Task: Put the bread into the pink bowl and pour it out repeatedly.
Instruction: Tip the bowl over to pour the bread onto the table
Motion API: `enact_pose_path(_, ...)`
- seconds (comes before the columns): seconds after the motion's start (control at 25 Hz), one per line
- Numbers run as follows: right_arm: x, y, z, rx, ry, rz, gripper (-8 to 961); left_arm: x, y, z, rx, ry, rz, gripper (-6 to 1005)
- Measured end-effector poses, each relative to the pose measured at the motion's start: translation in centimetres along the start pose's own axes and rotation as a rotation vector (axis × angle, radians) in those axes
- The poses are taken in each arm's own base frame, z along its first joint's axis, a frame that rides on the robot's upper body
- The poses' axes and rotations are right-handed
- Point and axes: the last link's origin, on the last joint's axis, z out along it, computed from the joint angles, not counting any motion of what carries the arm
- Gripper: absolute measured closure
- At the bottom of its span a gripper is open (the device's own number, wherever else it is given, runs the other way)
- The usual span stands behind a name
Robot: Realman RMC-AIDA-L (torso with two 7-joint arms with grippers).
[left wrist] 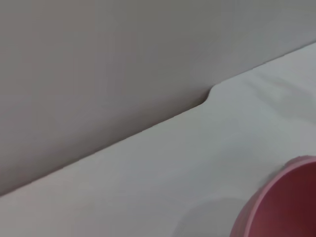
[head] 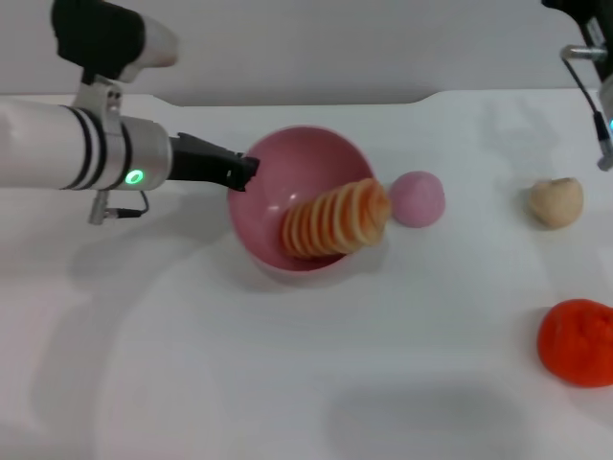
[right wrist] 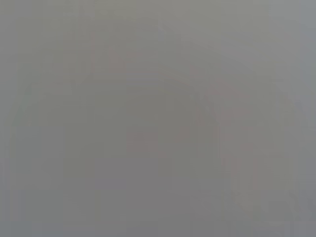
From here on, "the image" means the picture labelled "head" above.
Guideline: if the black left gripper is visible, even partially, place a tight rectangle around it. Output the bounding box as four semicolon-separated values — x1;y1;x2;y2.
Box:
166;132;261;195

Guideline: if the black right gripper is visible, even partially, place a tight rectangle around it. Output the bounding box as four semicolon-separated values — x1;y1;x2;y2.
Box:
540;0;613;81

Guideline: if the pink plastic bowl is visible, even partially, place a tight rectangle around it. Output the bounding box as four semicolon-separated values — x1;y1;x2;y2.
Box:
226;125;378;289

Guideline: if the long orange striped bread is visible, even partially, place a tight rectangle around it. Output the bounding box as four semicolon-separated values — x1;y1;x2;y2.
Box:
280;177;394;262

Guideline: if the beige knotted bun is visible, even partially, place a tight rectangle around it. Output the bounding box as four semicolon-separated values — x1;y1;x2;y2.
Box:
528;176;585;231

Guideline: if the round pink bun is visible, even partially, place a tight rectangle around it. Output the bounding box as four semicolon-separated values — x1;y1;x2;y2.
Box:
388;171;447;228

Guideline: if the red-orange lumpy fruit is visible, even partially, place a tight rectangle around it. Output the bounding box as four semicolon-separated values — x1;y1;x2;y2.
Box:
536;298;613;388

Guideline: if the left wrist cable with plug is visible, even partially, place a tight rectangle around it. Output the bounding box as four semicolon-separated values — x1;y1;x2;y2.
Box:
86;188;150;226

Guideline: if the left wrist camera housing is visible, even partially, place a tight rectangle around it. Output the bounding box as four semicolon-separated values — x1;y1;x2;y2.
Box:
51;0;180;83

